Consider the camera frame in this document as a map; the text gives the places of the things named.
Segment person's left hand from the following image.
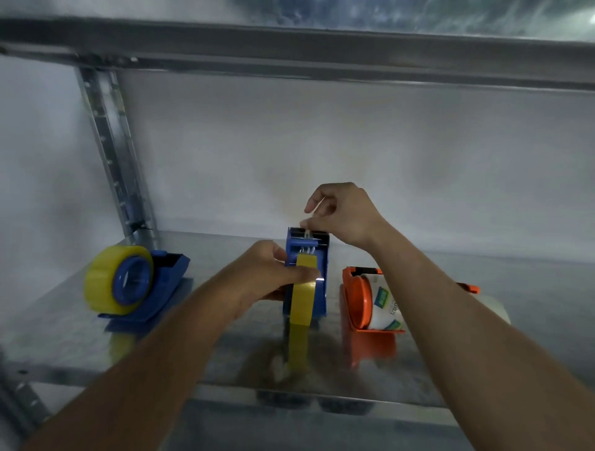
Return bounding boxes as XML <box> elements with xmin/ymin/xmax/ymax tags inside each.
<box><xmin>218</xmin><ymin>240</ymin><xmax>322</xmax><ymax>313</ymax></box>

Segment person's right hand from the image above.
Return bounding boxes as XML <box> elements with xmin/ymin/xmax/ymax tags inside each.
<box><xmin>299</xmin><ymin>182</ymin><xmax>389</xmax><ymax>252</ymax></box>

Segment blue tape dispenser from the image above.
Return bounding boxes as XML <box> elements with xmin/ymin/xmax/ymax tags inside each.
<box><xmin>96</xmin><ymin>250</ymin><xmax>192</xmax><ymax>324</ymax></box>
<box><xmin>282</xmin><ymin>226</ymin><xmax>331</xmax><ymax>322</ymax></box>

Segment yellow tape roll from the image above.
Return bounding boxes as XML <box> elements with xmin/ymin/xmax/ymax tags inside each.
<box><xmin>83</xmin><ymin>245</ymin><xmax>155</xmax><ymax>317</ymax></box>
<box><xmin>289</xmin><ymin>253</ymin><xmax>319</xmax><ymax>326</ymax></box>

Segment white tape core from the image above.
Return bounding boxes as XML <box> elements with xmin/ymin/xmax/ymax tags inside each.
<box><xmin>360</xmin><ymin>273</ymin><xmax>405</xmax><ymax>331</ymax></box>

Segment person's left forearm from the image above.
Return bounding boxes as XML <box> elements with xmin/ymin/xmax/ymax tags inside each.
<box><xmin>20</xmin><ymin>274</ymin><xmax>247</xmax><ymax>451</ymax></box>

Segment person's right forearm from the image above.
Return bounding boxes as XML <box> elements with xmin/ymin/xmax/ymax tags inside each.
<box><xmin>369</xmin><ymin>221</ymin><xmax>595</xmax><ymax>451</ymax></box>

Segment galvanized metal shelving rack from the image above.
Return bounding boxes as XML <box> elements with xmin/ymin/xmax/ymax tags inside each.
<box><xmin>0</xmin><ymin>0</ymin><xmax>595</xmax><ymax>451</ymax></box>

